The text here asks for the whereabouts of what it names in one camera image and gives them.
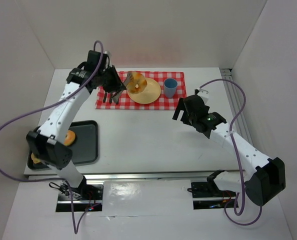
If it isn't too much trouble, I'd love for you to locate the round flower-shaped bread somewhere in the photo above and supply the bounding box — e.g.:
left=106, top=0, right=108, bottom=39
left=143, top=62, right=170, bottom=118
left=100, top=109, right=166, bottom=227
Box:
left=126, top=71, right=148, bottom=94

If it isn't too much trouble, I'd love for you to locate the oval bread slice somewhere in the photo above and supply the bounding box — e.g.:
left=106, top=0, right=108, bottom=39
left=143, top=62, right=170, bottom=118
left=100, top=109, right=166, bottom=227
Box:
left=30, top=152, right=42, bottom=164

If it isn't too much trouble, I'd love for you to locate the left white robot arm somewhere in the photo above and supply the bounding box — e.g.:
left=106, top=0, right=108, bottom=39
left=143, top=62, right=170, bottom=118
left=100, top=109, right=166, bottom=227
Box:
left=26, top=50, right=133, bottom=199

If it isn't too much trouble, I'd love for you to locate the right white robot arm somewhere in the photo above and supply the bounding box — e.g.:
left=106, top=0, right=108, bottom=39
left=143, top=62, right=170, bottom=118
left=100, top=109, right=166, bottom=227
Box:
left=172, top=94, right=286, bottom=207

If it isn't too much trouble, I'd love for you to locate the red checkered cloth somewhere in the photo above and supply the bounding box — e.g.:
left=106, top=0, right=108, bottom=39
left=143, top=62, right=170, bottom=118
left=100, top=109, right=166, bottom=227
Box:
left=95, top=71, right=187, bottom=111

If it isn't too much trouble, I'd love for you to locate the blue plastic cup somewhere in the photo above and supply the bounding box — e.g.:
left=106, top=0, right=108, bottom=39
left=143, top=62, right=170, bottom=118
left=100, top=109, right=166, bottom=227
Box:
left=163, top=78, right=178, bottom=99

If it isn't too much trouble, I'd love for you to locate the yellow round plate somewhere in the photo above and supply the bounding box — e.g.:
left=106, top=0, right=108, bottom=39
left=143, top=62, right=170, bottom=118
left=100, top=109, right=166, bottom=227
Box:
left=127, top=77, right=162, bottom=105

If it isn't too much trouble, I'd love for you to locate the black plastic tray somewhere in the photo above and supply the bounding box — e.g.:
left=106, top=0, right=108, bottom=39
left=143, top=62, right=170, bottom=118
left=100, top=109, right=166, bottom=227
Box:
left=41, top=120, right=99, bottom=167

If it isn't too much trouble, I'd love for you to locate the gold fork black handle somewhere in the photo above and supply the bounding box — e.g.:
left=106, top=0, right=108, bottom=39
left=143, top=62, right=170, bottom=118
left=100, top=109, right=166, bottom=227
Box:
left=109, top=93, right=113, bottom=104

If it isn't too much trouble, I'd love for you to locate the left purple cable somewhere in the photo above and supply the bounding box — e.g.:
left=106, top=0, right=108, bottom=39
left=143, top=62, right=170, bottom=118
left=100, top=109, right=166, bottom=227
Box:
left=0, top=40, right=106, bottom=235

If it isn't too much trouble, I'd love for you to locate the purple cable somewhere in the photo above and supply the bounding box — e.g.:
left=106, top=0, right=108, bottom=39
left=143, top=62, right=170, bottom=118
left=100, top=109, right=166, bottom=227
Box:
left=197, top=78, right=263, bottom=226
left=0, top=40, right=106, bottom=235

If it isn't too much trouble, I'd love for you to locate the aluminium rail right side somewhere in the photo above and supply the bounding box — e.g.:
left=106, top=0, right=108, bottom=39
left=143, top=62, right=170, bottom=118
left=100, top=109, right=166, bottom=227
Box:
left=219, top=68, right=253, bottom=145

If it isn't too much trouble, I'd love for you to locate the aluminium rail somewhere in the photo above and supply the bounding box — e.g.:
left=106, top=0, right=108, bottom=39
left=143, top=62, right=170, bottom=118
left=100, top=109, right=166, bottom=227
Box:
left=219, top=68, right=253, bottom=145
left=27, top=170, right=242, bottom=182

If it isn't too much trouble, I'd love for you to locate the ring donut bread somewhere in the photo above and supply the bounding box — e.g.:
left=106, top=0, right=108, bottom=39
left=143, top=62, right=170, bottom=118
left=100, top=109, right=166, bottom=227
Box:
left=64, top=130, right=76, bottom=147

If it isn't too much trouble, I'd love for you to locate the aluminium rail front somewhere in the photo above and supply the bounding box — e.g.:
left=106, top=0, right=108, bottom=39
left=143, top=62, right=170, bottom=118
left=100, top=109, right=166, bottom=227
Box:
left=27, top=170, right=242, bottom=182

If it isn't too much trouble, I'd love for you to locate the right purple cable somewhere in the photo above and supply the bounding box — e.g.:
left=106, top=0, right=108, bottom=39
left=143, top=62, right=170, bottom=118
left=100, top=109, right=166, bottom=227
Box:
left=197, top=78, right=263, bottom=226

